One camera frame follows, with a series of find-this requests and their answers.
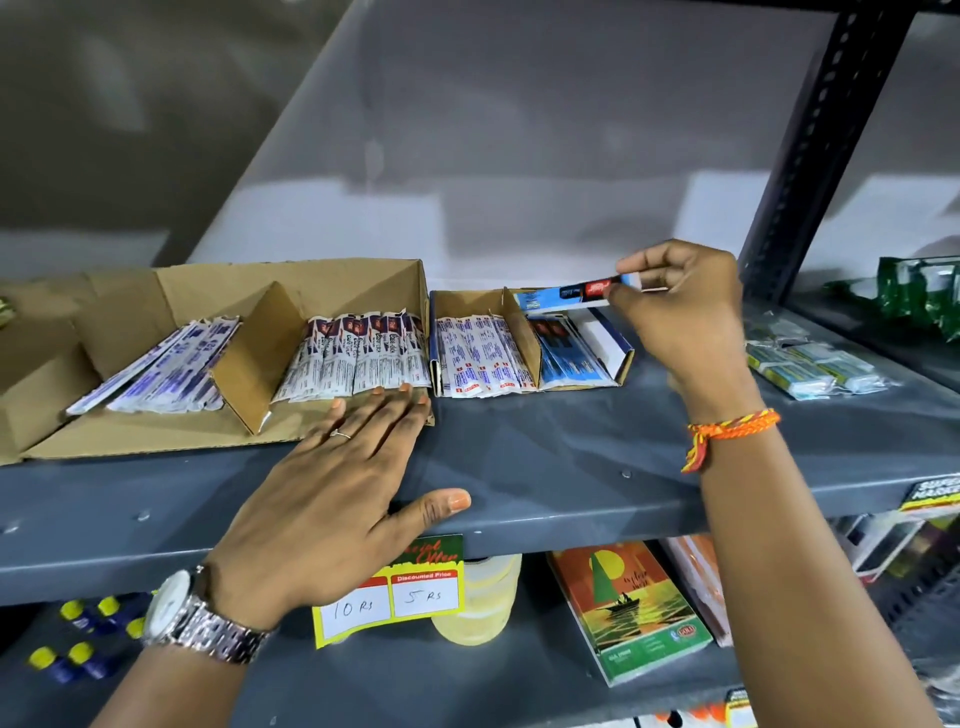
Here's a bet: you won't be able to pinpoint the person's left hand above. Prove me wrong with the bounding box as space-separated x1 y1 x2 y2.
204 382 472 631

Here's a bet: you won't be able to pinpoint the person's right hand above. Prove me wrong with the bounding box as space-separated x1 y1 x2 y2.
605 240 756 400

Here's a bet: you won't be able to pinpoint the blue red toothpaste carton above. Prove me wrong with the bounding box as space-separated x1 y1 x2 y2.
513 273 644 315

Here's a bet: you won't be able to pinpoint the person's left forearm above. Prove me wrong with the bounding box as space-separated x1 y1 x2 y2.
90 626 280 728

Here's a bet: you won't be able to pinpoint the person's right forearm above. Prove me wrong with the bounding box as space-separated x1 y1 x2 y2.
675 381 948 728

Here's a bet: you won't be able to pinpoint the row of white red-top sachets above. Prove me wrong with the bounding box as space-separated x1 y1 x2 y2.
270 309 433 405

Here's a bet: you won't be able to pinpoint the stack of blue cartons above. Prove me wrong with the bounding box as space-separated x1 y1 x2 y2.
528 314 621 390

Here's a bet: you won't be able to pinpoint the yellow handwritten price tag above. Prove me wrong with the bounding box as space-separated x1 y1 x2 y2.
312 533 467 651

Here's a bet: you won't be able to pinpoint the stack of clear tape rolls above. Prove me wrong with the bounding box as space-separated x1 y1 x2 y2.
430 552 523 647

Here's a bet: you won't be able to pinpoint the row of white red-print sachets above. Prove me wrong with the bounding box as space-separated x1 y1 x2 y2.
434 312 539 399

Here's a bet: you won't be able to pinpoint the grey metal shelf board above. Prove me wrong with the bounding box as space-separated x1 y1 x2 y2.
0 298 960 607

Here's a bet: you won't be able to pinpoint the small blue-edged cardboard display box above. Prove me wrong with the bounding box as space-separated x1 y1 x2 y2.
428 288 636 399

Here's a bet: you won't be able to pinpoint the row of white purple sachets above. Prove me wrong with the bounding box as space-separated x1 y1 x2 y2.
65 315 242 417

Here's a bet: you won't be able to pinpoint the pile of clear wrapped packets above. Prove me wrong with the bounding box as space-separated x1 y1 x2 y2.
744 318 895 402

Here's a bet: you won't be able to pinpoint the sunset sailboat notebook pack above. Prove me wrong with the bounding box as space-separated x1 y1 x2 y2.
546 540 714 688

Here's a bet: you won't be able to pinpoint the large open cardboard box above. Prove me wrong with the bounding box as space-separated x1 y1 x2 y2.
0 258 437 467

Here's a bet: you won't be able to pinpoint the silver metal wristwatch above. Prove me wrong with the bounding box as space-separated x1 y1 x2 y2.
141 567 276 666

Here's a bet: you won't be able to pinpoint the dark perforated shelf upright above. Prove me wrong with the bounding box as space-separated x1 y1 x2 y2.
738 0 918 304

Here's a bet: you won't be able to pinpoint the orange white notebook pack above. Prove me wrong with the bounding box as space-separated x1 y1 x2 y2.
660 533 734 648

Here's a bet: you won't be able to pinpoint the pile of green packets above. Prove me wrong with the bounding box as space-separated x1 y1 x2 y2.
823 255 960 343

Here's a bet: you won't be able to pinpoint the white boxed goods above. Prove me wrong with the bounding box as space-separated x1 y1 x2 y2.
831 513 960 585

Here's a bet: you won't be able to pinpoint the small yellow white packet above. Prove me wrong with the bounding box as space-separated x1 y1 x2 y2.
723 688 759 728

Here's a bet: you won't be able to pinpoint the yellow black shelf label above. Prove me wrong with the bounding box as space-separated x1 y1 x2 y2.
899 475 960 520

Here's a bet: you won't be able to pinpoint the orange thread wrist bracelet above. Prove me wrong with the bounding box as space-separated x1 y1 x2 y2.
680 408 782 474

